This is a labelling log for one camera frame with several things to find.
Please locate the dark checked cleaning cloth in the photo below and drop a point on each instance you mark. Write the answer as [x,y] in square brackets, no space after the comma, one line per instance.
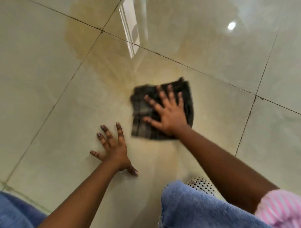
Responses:
[141,110]

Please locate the person's right little finger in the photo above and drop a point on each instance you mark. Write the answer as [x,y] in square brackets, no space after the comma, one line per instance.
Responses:
[180,99]

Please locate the person's blue jeans leg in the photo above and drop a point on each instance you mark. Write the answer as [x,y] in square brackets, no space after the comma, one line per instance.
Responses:
[199,209]
[16,211]

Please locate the white perforated floor drain cover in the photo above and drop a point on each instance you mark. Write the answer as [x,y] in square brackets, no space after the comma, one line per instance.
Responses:
[202,184]

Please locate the person's right hand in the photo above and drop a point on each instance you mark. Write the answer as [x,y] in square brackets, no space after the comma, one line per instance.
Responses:
[171,117]

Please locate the person's left thumb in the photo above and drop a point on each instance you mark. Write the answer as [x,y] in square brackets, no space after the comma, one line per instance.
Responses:
[133,170]

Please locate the person's left middle finger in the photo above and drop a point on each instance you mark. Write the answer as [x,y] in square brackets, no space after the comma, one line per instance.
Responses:
[107,135]

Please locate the person's left hand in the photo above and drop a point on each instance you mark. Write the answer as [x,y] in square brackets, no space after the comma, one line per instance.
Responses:
[116,153]

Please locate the person's right forearm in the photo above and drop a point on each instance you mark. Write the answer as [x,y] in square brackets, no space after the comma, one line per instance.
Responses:
[225,169]

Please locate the person's left little finger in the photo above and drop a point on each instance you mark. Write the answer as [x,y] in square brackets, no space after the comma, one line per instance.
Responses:
[96,154]

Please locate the person's right middle finger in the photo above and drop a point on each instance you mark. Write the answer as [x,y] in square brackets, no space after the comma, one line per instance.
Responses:
[162,95]

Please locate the person's right blue jeans leg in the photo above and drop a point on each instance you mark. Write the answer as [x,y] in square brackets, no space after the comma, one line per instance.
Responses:
[199,209]

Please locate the person's left blue jeans leg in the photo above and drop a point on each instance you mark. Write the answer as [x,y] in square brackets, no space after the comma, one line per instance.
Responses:
[16,211]

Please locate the person's left forearm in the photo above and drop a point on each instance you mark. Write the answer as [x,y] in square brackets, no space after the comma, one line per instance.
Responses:
[77,198]

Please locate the person's right thumb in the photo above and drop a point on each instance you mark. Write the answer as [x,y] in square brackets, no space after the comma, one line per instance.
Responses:
[152,122]

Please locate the pink striped shirt sleeve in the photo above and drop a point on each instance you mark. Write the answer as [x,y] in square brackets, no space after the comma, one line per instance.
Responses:
[279,208]

